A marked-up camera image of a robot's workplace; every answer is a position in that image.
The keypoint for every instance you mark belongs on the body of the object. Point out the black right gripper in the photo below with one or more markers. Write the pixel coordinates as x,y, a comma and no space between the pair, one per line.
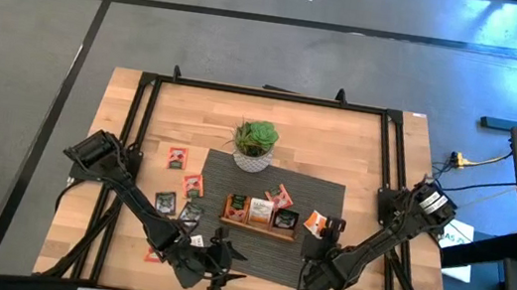
329,274

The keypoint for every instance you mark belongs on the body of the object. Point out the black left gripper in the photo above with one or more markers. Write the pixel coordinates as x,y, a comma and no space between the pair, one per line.
195,262

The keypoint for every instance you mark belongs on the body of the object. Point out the grey woven placemat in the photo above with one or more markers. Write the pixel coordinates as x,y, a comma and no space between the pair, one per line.
268,261

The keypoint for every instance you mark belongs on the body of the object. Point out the white orange Tazo tea packet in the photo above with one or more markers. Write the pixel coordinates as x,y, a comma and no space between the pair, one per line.
314,223
197,240
260,211

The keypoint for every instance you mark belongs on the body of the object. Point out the wooden tea organizer tray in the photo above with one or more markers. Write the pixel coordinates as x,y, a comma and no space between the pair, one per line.
257,230

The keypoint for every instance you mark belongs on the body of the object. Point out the potted green succulent plant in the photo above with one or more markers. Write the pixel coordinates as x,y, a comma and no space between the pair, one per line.
257,137

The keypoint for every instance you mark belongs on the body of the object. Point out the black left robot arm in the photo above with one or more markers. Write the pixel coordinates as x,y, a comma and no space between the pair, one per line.
140,204

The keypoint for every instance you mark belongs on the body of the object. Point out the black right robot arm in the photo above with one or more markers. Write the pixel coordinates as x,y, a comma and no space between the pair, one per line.
386,237

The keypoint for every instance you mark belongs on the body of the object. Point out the white paper sign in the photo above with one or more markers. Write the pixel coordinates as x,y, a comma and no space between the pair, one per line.
458,234

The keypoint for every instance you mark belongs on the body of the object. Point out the black desk leg bar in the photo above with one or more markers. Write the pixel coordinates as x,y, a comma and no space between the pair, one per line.
484,252

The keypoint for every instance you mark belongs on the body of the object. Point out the yellow power plug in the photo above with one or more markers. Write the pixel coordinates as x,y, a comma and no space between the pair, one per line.
459,159

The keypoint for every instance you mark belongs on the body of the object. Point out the blue-grey metal bar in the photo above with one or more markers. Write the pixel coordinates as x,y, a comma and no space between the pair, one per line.
496,123

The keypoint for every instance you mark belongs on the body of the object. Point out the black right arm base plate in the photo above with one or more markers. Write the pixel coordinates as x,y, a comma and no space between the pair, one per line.
382,220

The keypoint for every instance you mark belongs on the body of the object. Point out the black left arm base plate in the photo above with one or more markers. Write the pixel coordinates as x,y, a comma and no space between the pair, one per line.
84,176

